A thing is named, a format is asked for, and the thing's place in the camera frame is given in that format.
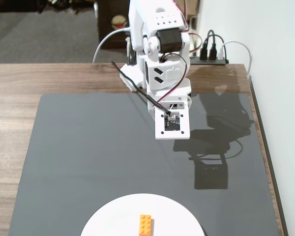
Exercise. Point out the black usb hub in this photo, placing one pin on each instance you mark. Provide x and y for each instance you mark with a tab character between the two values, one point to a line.
211	62

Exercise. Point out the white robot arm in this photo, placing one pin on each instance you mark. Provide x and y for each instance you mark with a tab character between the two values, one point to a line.
137	29

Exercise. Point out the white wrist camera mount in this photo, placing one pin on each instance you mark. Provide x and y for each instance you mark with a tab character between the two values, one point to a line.
184	127

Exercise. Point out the round red gold sticker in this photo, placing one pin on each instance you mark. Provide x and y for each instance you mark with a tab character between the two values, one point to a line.
118	22

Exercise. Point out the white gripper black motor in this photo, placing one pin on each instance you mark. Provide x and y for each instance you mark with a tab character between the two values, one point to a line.
185	99

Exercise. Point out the white round plate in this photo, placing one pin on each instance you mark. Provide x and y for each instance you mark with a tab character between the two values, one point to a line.
108	221

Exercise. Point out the orange lego block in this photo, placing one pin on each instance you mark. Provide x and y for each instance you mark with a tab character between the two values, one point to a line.
145	225

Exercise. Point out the dark grey mat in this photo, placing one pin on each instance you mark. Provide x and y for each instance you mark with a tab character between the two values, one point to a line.
76	147

